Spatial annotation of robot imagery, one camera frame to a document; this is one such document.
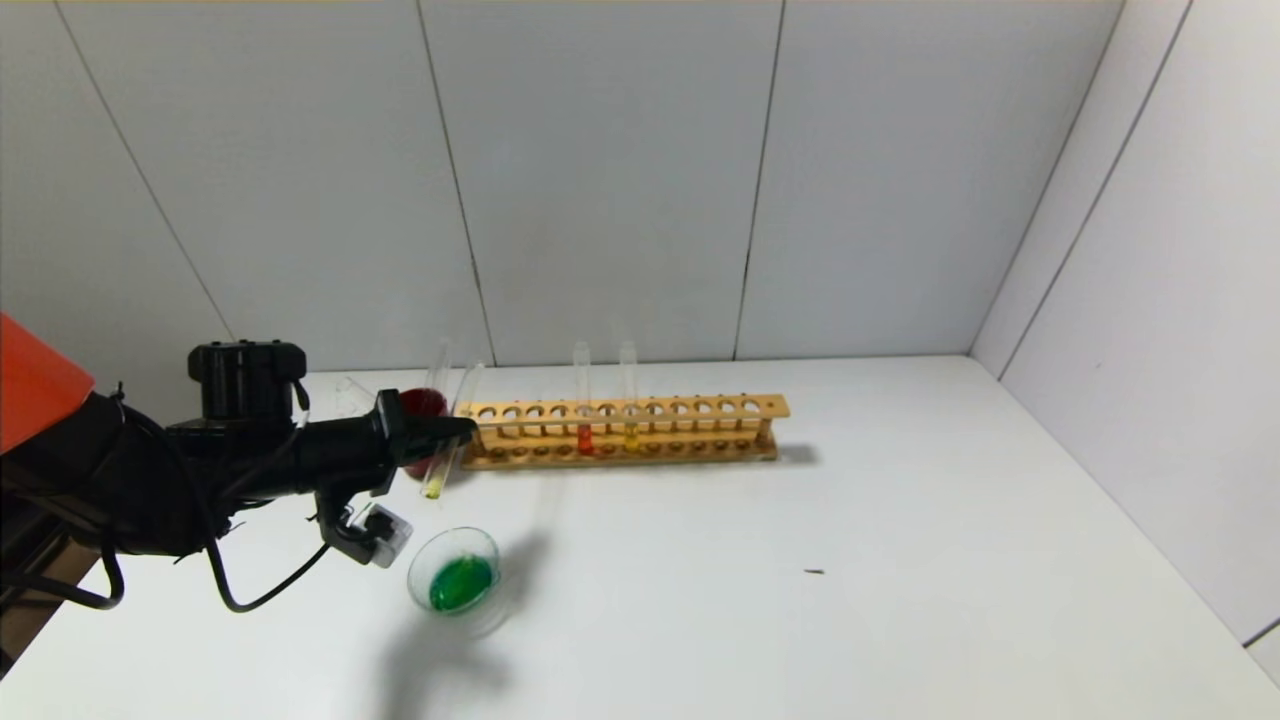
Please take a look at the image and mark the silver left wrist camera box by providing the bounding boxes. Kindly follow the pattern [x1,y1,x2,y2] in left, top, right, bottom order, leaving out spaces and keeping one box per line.
[348,503,414,570]

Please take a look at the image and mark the wooden test tube rack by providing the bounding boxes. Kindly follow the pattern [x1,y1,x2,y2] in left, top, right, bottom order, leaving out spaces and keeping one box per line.
[455,393,791,471]

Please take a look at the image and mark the clear glass dish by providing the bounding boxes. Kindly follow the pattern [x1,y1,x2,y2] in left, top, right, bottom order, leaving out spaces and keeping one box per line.
[405,525,523,641]

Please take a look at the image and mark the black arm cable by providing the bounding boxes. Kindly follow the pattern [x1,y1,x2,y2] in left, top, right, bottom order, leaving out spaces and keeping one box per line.
[203,540,333,614]

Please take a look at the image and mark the red pigment test tube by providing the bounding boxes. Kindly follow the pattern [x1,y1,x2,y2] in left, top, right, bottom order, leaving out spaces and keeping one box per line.
[572,341,597,458]

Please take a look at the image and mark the dark red plastic cup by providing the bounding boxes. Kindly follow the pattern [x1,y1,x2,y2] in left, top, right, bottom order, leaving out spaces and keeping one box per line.
[397,388,459,479]

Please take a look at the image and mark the yellow pigment test tube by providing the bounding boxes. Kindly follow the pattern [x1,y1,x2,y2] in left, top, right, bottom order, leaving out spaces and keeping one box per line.
[421,361,486,502]
[619,341,644,453]

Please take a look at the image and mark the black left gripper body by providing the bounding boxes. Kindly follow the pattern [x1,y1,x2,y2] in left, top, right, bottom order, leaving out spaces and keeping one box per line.
[298,388,411,497]

